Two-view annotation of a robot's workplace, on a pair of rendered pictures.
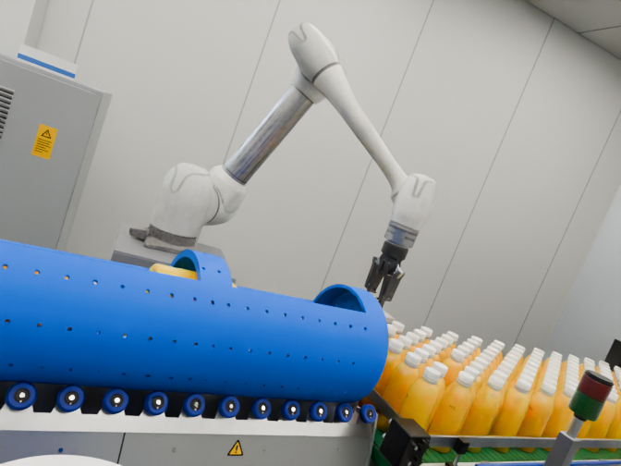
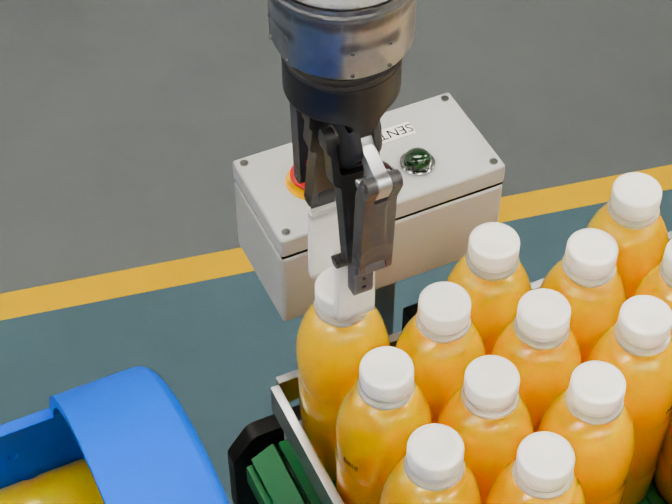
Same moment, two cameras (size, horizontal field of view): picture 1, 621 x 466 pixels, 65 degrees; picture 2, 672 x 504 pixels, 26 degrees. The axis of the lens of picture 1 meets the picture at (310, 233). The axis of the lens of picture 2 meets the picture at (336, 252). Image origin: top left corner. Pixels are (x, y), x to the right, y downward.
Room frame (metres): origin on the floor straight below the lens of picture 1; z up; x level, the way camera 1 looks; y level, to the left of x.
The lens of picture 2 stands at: (0.72, -0.33, 1.93)
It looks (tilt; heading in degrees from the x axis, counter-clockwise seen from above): 48 degrees down; 7
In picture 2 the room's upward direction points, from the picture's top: straight up
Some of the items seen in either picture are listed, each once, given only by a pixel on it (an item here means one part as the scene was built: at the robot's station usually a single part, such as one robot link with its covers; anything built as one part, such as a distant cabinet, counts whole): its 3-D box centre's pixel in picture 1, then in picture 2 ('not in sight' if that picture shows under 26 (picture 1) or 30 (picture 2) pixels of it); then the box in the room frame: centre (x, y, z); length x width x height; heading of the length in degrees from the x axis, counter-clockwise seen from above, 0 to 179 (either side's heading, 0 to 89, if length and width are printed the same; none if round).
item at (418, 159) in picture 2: not in sight; (417, 158); (1.57, -0.29, 1.11); 0.02 x 0.02 x 0.01
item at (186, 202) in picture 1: (185, 197); not in sight; (1.55, 0.42, 1.23); 0.18 x 0.16 x 0.22; 166
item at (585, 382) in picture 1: (594, 386); not in sight; (1.10, -0.75, 1.23); 0.06 x 0.06 x 0.04
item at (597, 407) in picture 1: (586, 404); not in sight; (1.10, -0.75, 1.18); 0.06 x 0.06 x 0.05
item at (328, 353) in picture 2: not in sight; (343, 378); (1.41, -0.25, 1.01); 0.07 x 0.07 x 0.19
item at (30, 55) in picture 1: (48, 62); not in sight; (2.32, 1.45, 1.48); 0.24 x 0.12 x 0.08; 119
